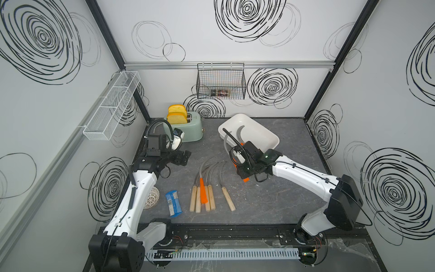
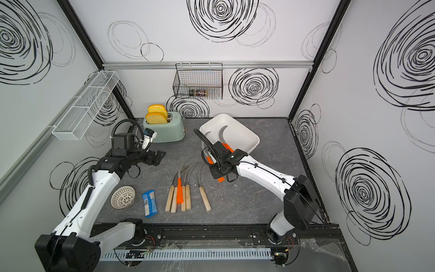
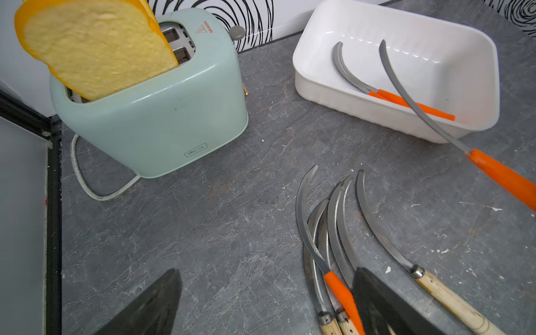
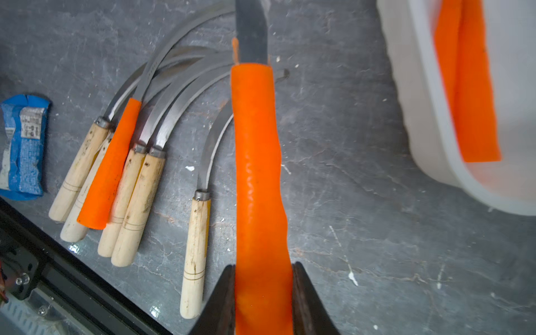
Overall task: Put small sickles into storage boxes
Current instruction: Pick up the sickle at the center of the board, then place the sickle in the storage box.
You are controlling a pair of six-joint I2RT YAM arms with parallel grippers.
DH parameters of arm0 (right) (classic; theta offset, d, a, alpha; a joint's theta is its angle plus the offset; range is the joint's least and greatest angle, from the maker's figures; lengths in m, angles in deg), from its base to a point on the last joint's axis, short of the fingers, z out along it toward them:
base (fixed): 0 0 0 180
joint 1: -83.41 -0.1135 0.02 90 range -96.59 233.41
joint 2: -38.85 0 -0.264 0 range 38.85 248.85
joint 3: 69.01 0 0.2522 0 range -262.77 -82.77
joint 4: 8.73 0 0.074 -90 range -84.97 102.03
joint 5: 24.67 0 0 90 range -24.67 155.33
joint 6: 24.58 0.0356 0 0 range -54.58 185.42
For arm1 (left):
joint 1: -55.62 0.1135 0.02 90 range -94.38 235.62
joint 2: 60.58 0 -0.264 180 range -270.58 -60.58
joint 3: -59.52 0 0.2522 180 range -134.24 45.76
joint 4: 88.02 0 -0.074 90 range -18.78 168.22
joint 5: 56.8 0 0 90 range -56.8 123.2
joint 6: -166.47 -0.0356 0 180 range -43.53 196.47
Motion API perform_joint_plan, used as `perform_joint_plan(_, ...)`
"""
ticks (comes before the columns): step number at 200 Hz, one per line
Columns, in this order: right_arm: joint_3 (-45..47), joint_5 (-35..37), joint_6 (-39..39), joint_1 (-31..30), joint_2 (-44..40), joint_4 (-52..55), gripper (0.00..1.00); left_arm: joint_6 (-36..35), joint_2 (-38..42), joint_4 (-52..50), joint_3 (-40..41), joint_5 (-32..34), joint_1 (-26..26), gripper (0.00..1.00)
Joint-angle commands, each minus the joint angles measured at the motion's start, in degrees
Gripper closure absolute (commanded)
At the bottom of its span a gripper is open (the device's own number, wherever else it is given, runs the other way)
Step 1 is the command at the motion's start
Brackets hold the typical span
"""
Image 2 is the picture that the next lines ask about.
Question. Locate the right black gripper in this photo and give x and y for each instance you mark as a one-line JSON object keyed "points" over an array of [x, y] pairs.
{"points": [[215, 174]]}

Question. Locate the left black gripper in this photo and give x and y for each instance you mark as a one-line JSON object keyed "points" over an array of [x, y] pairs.
{"points": [[151, 160]]}

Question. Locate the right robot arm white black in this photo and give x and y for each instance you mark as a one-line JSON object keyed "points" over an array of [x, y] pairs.
{"points": [[300, 199]]}

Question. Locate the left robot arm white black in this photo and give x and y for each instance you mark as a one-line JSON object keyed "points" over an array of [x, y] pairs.
{"points": [[71, 247]]}

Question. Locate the white rectangular storage box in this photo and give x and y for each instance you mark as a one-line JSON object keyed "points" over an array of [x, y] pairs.
{"points": [[237, 135]]}

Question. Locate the white round sink strainer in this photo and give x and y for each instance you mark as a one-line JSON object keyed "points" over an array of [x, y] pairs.
{"points": [[123, 198]]}

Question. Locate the front yellow toast slice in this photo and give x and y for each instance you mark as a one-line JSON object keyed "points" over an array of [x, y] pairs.
{"points": [[155, 118]]}

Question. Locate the yellow toast slice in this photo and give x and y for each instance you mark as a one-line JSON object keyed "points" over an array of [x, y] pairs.
{"points": [[155, 118], [157, 108]]}

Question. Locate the blue snack packet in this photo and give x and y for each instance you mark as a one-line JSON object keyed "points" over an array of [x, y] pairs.
{"points": [[149, 203]]}

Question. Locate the mint green toaster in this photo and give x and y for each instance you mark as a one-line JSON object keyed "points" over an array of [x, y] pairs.
{"points": [[173, 131]]}

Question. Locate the rear yellow toast slice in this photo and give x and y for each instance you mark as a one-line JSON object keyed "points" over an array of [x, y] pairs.
{"points": [[157, 108]]}

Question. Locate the small jar in basket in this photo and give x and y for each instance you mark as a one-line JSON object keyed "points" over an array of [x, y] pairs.
{"points": [[197, 93]]}

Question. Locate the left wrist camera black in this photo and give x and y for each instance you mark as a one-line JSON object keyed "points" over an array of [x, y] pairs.
{"points": [[123, 144]]}

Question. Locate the wooden handle sickle right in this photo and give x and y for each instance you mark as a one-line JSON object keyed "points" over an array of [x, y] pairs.
{"points": [[202, 190]]}

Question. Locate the white mesh wall shelf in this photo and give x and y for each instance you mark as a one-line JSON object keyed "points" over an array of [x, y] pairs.
{"points": [[86, 106]]}

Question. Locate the wooden handle sickle far left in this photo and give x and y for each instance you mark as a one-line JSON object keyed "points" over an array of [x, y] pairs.
{"points": [[171, 204]]}

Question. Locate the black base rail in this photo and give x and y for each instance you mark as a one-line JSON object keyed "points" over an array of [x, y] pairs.
{"points": [[256, 234]]}

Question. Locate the black wire wall basket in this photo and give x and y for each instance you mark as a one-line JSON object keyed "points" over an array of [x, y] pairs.
{"points": [[198, 75]]}

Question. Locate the white slotted cable duct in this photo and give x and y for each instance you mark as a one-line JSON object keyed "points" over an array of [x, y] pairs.
{"points": [[189, 254]]}

